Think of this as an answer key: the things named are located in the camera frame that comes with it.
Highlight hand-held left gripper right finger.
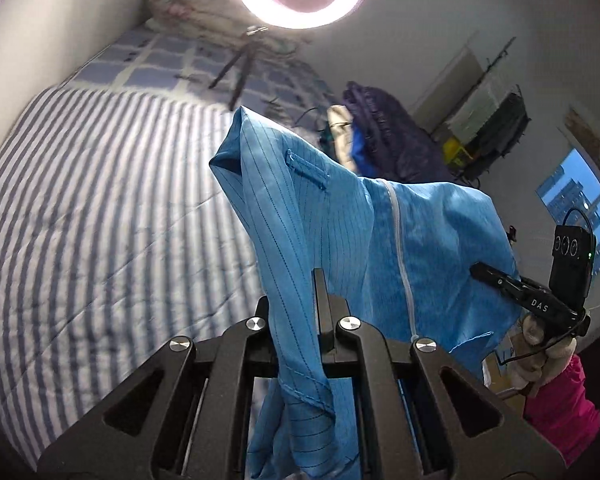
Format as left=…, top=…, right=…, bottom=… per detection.
left=312, top=269, right=568, bottom=480

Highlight beige garment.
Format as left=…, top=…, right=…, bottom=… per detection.
left=325, top=105, right=361, bottom=176

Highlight striped hanging towel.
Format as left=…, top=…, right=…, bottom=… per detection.
left=447, top=72, right=511, bottom=141

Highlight person's right hand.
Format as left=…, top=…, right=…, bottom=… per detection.
left=507, top=312, right=576, bottom=398

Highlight white door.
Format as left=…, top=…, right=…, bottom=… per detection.
left=412, top=45, right=483, bottom=133

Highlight striped bed sheet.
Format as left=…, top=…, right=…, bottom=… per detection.
left=0, top=85, right=276, bottom=471

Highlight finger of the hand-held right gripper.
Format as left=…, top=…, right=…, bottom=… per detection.
left=469, top=261, right=526, bottom=306

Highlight black cable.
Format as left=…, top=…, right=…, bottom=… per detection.
left=292, top=105, right=331, bottom=131

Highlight black clothes rack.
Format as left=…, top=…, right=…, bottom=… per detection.
left=432, top=37, right=531, bottom=186

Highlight person's right forearm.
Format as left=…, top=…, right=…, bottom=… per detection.
left=522, top=352, right=600, bottom=468

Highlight dark hanging clothes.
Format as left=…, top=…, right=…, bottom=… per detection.
left=475, top=92, right=528, bottom=171

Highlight navy down jacket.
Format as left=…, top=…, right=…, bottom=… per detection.
left=341, top=81, right=453, bottom=183

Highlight light blue jacket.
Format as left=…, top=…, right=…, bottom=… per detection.
left=209, top=106, right=523, bottom=480

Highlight blue checked bed sheet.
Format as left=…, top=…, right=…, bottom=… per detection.
left=72, top=22, right=341, bottom=126

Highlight rolled floral quilt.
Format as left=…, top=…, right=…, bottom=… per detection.
left=145, top=0, right=301, bottom=56

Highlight black tripod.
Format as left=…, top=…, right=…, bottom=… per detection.
left=209, top=25, right=271, bottom=111

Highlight dark blue garment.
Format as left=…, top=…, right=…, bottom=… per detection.
left=350, top=130, right=381, bottom=178

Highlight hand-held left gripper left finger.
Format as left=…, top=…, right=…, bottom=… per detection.
left=37, top=296, right=281, bottom=480

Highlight window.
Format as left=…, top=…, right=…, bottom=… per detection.
left=535, top=145, right=600, bottom=271

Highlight beige cardboard box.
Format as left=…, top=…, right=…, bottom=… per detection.
left=482, top=330, right=526, bottom=411

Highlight yellow box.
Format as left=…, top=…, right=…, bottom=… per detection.
left=442, top=137, right=473, bottom=168

